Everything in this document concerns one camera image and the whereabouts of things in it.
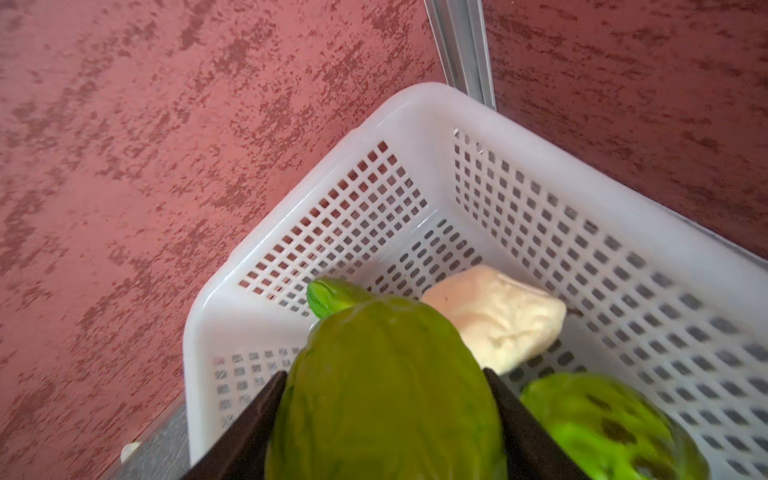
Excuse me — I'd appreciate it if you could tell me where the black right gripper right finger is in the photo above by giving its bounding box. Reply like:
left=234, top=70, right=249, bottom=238
left=483, top=368, right=589, bottom=480

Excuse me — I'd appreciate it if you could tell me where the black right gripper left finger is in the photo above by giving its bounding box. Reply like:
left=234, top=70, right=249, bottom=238
left=182, top=371, right=288, bottom=480

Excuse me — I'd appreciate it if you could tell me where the green spotted custard apple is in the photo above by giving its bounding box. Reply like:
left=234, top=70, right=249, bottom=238
left=520, top=372, right=711, bottom=479

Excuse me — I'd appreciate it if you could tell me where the pale yellow fruit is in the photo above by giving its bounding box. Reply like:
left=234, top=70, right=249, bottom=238
left=421, top=265, right=567, bottom=375

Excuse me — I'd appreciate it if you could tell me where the small green kiwi half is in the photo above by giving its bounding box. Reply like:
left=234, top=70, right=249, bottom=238
left=265, top=296, right=508, bottom=479

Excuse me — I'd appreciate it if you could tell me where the yellow green mango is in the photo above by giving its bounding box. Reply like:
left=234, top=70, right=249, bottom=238
left=307, top=277, right=374, bottom=319

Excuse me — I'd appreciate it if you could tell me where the white perforated plastic basket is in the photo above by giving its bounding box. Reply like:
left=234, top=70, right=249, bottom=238
left=183, top=83, right=767, bottom=479

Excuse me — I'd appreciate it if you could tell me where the aluminium corner post right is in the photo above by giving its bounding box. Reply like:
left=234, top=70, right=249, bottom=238
left=424, top=0, right=497, bottom=110

